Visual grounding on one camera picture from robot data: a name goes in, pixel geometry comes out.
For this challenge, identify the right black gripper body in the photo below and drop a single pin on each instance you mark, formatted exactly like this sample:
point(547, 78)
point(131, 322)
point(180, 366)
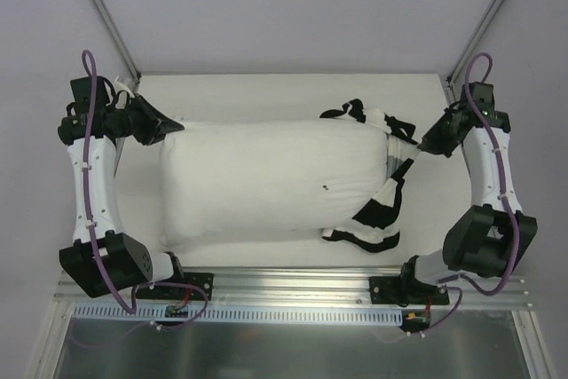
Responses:
point(443, 136)

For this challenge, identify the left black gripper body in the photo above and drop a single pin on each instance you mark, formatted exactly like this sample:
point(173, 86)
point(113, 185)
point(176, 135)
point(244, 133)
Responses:
point(142, 119)

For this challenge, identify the white pillow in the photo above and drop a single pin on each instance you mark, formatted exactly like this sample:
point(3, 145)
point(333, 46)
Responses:
point(220, 177)

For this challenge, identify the black white striped pillowcase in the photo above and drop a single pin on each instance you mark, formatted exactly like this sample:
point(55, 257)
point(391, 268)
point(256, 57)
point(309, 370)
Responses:
point(374, 228)

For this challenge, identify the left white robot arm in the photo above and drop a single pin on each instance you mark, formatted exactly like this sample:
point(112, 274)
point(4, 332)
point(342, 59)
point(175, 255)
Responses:
point(102, 257)

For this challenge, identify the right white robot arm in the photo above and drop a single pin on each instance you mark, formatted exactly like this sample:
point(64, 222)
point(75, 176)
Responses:
point(485, 245)

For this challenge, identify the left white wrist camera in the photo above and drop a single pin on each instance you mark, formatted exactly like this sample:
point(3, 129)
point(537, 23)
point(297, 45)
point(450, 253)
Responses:
point(121, 87)

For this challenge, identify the right aluminium frame post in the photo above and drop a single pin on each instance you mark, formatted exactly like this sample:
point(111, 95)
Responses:
point(489, 16)

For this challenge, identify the aluminium frame post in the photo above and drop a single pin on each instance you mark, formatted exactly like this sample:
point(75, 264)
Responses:
point(489, 16)
point(114, 34)

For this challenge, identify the left aluminium frame post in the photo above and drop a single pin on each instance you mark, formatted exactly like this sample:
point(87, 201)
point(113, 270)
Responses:
point(114, 34)

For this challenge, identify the aluminium mounting rail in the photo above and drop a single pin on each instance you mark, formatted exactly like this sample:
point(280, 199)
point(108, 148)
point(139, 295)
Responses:
point(337, 288)

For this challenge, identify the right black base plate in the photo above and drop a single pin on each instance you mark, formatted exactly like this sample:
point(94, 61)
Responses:
point(401, 292)

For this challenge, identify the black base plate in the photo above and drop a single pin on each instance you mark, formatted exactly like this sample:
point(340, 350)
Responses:
point(401, 292)
point(197, 285)

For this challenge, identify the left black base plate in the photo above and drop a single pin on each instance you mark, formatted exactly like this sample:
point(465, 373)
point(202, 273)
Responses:
point(197, 285)

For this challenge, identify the white slotted cable duct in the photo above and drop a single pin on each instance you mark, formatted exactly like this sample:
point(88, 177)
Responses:
point(244, 314)

